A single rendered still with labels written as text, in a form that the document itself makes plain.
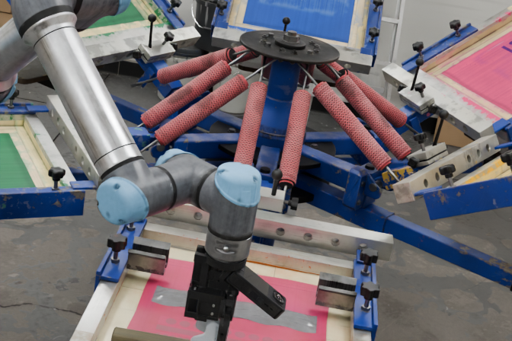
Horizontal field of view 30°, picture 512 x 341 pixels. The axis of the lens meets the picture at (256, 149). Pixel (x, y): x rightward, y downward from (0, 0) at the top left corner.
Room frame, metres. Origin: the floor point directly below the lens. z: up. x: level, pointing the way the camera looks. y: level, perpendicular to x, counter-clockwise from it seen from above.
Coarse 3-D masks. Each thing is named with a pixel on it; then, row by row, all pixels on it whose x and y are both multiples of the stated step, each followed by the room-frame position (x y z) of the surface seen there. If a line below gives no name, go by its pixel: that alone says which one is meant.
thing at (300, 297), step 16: (288, 288) 1.93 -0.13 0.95; (304, 288) 1.94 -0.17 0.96; (288, 304) 1.86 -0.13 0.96; (304, 304) 1.87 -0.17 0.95; (240, 320) 1.76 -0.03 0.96; (320, 320) 1.81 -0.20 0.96; (272, 336) 1.72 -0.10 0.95; (288, 336) 1.73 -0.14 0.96; (304, 336) 1.74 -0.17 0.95; (320, 336) 1.75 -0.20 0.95
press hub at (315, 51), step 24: (264, 48) 2.64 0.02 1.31; (288, 48) 2.67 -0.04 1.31; (312, 48) 2.73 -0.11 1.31; (288, 72) 2.68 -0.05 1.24; (288, 96) 2.68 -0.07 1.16; (264, 120) 2.65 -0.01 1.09; (288, 120) 2.66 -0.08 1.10; (264, 144) 2.62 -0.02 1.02; (312, 144) 2.71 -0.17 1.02; (312, 168) 2.57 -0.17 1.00; (264, 240) 2.66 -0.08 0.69
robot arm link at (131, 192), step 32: (32, 0) 1.48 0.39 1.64; (64, 0) 1.51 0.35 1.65; (32, 32) 1.47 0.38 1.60; (64, 32) 1.47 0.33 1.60; (64, 64) 1.44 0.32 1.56; (64, 96) 1.42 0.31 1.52; (96, 96) 1.42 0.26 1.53; (96, 128) 1.39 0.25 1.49; (96, 160) 1.37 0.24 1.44; (128, 160) 1.37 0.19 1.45; (128, 192) 1.32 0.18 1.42; (160, 192) 1.36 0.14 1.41
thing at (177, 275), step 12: (168, 264) 1.94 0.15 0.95; (180, 264) 1.95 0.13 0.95; (192, 264) 1.96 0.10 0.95; (156, 276) 1.88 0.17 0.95; (168, 276) 1.89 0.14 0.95; (180, 276) 1.90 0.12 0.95; (144, 288) 1.82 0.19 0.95; (180, 288) 1.84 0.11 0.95; (144, 300) 1.77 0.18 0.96; (144, 312) 1.72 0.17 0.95; (156, 312) 1.73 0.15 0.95; (168, 312) 1.74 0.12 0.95; (180, 312) 1.75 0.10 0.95; (132, 324) 1.67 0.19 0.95; (144, 324) 1.68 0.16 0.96; (156, 324) 1.69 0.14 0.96
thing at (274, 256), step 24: (168, 240) 2.03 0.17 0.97; (192, 240) 2.02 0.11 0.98; (264, 264) 2.02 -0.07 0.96; (288, 264) 2.02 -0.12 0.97; (312, 264) 2.01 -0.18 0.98; (336, 264) 2.02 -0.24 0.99; (96, 288) 1.73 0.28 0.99; (96, 312) 1.64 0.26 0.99; (72, 336) 1.54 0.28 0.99; (96, 336) 1.59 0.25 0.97; (360, 336) 1.72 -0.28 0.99
